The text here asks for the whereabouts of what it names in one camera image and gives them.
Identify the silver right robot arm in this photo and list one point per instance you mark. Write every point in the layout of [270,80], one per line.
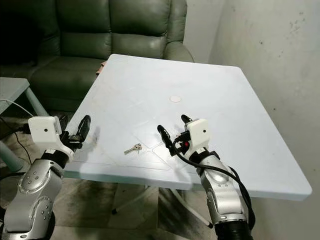
[222,195]

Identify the white plastic table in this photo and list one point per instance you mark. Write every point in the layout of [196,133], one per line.
[155,80]

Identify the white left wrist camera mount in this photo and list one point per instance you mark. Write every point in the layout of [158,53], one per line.
[45,131]

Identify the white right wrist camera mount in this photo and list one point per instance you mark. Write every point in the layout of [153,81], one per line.
[199,132]

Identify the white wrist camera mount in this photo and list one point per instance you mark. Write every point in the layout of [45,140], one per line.
[45,131]
[199,132]

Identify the round white table plug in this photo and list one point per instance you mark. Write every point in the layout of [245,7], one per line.
[175,99]

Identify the small grey side table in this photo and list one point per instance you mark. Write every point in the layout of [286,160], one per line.
[10,87]

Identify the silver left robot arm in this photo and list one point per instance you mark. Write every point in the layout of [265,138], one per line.
[35,185]

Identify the dark green leather sofa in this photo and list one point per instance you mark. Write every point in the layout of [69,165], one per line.
[120,30]

